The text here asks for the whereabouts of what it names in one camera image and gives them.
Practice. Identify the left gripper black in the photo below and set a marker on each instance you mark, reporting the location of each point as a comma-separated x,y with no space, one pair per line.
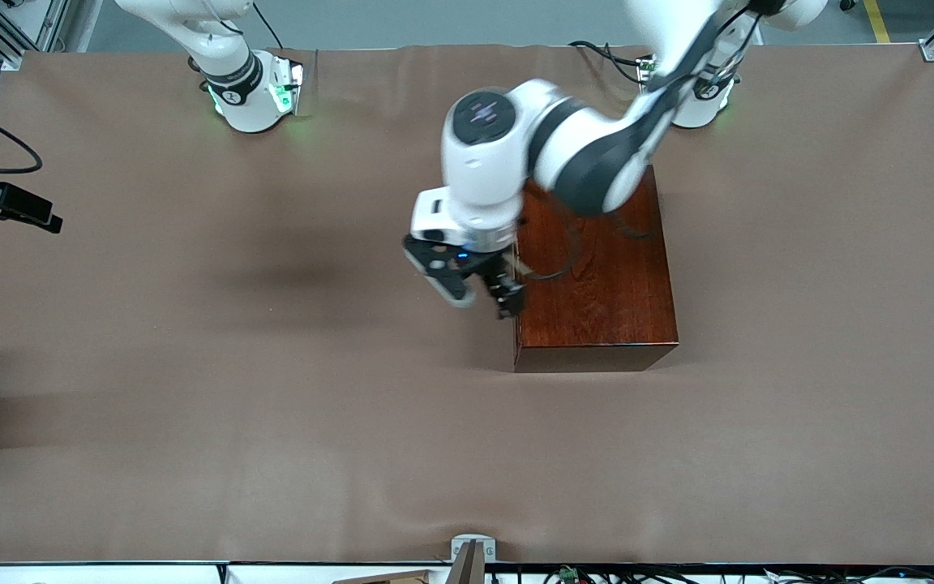
499,283

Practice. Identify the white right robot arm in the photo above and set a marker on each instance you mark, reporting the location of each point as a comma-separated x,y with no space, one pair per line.
240,97

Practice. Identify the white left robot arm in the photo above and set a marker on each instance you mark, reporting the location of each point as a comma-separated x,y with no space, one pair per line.
483,162

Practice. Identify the dark red-brown wooden cabinet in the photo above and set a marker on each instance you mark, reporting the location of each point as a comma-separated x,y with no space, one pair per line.
597,308

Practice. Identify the large smooth table mat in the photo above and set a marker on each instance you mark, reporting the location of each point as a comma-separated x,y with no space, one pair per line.
272,446

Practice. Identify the tan cardboard piece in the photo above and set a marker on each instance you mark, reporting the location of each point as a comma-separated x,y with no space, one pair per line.
386,578

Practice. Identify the yellow floor tape strip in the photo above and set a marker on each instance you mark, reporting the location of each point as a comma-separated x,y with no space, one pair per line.
877,20

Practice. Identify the aluminium frame post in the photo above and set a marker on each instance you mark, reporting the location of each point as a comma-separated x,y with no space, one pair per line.
53,24

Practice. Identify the grey metal table bracket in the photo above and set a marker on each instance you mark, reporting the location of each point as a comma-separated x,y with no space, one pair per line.
473,547

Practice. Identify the brown slanted stand post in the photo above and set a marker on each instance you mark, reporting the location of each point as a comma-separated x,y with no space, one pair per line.
469,568

